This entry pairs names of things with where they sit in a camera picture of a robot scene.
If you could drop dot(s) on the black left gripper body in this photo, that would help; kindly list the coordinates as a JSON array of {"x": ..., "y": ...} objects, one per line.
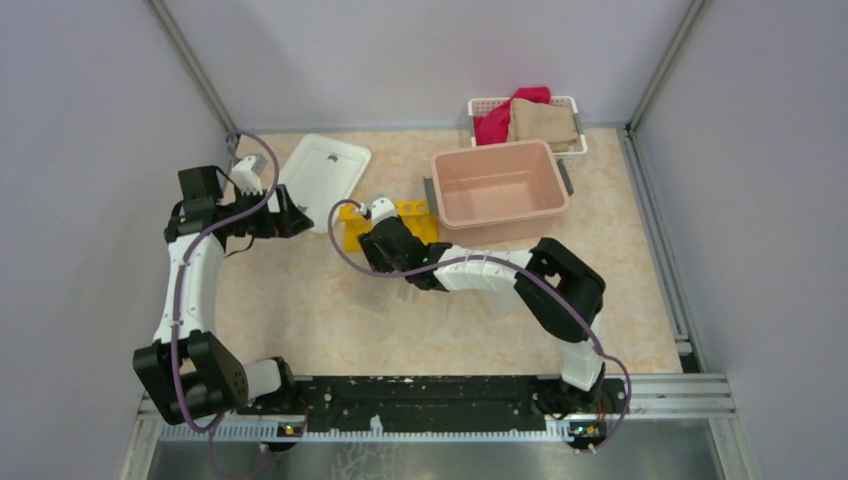
[{"x": 261, "y": 223}]

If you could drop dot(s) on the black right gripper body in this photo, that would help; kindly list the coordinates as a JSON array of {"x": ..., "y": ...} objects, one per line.
[{"x": 378, "y": 259}]

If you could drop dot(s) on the yellow test tube rack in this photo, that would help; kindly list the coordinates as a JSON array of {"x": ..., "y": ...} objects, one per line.
[{"x": 415, "y": 215}]

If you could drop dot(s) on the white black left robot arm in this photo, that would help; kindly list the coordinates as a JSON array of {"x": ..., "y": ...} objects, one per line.
[{"x": 187, "y": 372}]

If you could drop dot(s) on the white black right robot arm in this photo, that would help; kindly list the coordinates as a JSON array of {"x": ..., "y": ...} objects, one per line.
[{"x": 559, "y": 289}]

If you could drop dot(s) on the white plastic tray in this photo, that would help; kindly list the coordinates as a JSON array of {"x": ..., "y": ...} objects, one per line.
[{"x": 321, "y": 171}]

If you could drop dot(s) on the pink plastic tub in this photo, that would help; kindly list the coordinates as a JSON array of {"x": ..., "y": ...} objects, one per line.
[{"x": 497, "y": 193}]

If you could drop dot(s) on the red cloth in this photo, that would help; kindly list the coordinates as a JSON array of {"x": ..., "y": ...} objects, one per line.
[{"x": 493, "y": 127}]

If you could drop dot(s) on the beige cloth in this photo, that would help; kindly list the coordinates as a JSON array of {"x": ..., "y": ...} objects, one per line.
[{"x": 552, "y": 124}]

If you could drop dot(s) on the white perforated basket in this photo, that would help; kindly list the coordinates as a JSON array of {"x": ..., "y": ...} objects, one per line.
[{"x": 480, "y": 107}]

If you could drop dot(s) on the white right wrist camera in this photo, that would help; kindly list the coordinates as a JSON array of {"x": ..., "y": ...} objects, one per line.
[{"x": 378, "y": 209}]

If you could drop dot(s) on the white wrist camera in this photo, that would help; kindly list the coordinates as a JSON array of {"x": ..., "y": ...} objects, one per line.
[
  {"x": 378, "y": 209},
  {"x": 246, "y": 174}
]

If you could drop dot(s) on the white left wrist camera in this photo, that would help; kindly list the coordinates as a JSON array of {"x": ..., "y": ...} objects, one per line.
[{"x": 246, "y": 174}]

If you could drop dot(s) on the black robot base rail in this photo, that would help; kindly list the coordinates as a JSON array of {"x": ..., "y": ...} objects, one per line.
[{"x": 443, "y": 404}]

